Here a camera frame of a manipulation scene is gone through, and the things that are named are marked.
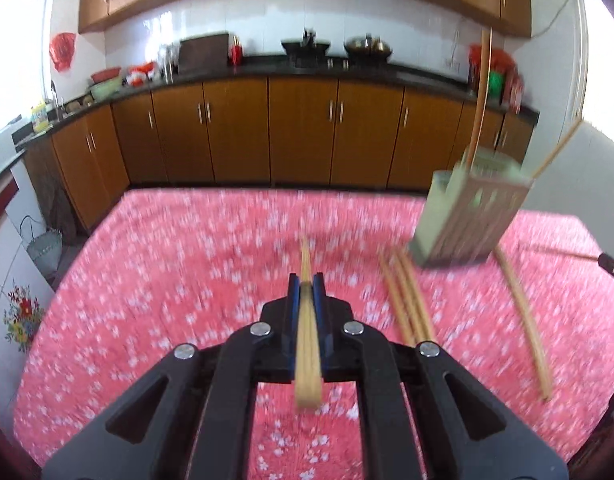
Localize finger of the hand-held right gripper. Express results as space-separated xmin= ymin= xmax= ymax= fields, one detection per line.
xmin=598 ymin=252 xmax=614 ymax=292

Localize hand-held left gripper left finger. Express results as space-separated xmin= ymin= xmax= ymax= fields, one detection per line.
xmin=40 ymin=272 xmax=301 ymax=480

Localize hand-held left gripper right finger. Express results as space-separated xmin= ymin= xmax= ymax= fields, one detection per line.
xmin=313 ymin=272 xmax=570 ymax=480

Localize wooden chopstick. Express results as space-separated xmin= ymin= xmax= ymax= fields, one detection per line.
xmin=499 ymin=247 xmax=556 ymax=402
xmin=531 ymin=244 xmax=602 ymax=263
xmin=399 ymin=251 xmax=437 ymax=345
xmin=494 ymin=247 xmax=546 ymax=402
xmin=474 ymin=30 xmax=494 ymax=158
xmin=293 ymin=237 xmax=311 ymax=408
xmin=533 ymin=119 xmax=584 ymax=180
xmin=379 ymin=251 xmax=417 ymax=347
xmin=389 ymin=252 xmax=427 ymax=345
xmin=305 ymin=237 xmax=323 ymax=408
xmin=468 ymin=30 xmax=488 ymax=162

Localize green perforated chopstick holder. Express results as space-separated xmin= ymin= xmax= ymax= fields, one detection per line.
xmin=407 ymin=147 xmax=534 ymax=269

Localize pink floral tablecloth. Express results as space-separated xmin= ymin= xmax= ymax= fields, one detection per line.
xmin=12 ymin=187 xmax=614 ymax=480

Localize wooden lower kitchen cabinets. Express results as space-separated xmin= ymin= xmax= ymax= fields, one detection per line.
xmin=22 ymin=76 xmax=536 ymax=242

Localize red sauce bottles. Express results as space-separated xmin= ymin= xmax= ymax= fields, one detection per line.
xmin=507 ymin=72 xmax=526 ymax=112

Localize large red plastic bag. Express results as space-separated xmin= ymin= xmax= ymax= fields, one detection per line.
xmin=468 ymin=45 xmax=514 ymax=75

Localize black kitchen countertop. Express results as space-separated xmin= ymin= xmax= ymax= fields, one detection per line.
xmin=10 ymin=55 xmax=540 ymax=153

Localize metal bucket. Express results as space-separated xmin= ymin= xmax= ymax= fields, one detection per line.
xmin=26 ymin=227 xmax=63 ymax=279

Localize black wok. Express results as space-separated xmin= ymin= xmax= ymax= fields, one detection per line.
xmin=281 ymin=30 xmax=333 ymax=57

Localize dark wooden cutting board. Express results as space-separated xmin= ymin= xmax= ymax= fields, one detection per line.
xmin=178 ymin=33 xmax=231 ymax=75

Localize metal wok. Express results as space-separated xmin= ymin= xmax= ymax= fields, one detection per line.
xmin=344 ymin=34 xmax=394 ymax=61

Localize red and white plastic bag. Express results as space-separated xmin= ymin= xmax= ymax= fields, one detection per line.
xmin=126 ymin=61 xmax=158 ymax=86

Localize green basin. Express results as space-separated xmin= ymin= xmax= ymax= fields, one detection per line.
xmin=87 ymin=78 xmax=124 ymax=101

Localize metal faucet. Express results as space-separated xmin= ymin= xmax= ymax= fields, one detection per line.
xmin=49 ymin=80 xmax=66 ymax=122

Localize yellow detergent bottle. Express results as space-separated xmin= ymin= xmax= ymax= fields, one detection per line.
xmin=31 ymin=102 xmax=51 ymax=134

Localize red plastic bag on hook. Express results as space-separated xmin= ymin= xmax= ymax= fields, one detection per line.
xmin=49 ymin=32 xmax=77 ymax=74

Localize window with metal frame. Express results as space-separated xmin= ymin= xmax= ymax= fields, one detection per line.
xmin=568 ymin=0 xmax=614 ymax=152

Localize window with white frame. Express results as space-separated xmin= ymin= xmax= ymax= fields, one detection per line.
xmin=0 ymin=0 xmax=56 ymax=137

